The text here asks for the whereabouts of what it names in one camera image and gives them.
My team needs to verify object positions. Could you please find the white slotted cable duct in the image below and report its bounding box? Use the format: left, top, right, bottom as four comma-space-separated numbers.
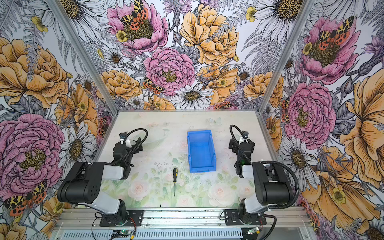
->
57, 228, 243, 240

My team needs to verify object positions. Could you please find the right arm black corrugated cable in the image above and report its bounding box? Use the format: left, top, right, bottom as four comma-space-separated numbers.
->
260, 160, 301, 210

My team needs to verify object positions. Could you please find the blue plastic bin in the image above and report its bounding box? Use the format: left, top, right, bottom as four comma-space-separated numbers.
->
187, 130, 217, 173

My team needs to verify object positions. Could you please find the aluminium corner post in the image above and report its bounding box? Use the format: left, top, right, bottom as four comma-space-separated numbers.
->
258, 1, 314, 115
47, 1, 119, 117

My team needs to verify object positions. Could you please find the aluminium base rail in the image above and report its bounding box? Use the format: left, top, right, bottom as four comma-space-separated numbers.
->
55, 207, 310, 230

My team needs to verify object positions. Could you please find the green circuit board left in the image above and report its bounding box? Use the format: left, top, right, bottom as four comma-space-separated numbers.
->
111, 229, 136, 240

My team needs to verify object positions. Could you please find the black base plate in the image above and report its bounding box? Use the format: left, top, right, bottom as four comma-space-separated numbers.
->
224, 209, 267, 226
99, 210, 145, 227

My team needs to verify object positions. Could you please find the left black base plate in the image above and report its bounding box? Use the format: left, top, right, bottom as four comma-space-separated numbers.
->
99, 210, 145, 227

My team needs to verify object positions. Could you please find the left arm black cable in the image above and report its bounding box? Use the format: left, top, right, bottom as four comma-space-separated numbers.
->
112, 128, 149, 166

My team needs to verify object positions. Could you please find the green circuit board right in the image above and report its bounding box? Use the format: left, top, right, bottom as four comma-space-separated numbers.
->
247, 227, 260, 235

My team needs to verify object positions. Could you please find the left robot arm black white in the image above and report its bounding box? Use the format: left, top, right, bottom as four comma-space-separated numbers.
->
57, 128, 148, 226

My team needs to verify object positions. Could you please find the right aluminium corner post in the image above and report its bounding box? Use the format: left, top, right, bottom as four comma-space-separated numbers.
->
258, 1, 314, 115

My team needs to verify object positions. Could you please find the black yellow screwdriver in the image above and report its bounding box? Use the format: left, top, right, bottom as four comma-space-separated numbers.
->
173, 168, 178, 197

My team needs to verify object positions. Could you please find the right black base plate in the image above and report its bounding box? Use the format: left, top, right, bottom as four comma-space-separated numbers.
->
224, 209, 267, 226

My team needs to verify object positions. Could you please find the green circuit board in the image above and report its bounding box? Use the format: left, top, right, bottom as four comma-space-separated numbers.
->
247, 227, 260, 235
111, 229, 136, 240

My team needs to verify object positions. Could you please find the left aluminium corner post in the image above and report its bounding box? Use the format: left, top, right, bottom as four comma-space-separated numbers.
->
47, 1, 119, 117

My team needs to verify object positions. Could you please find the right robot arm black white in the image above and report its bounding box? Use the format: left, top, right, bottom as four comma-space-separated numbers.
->
224, 125, 298, 226

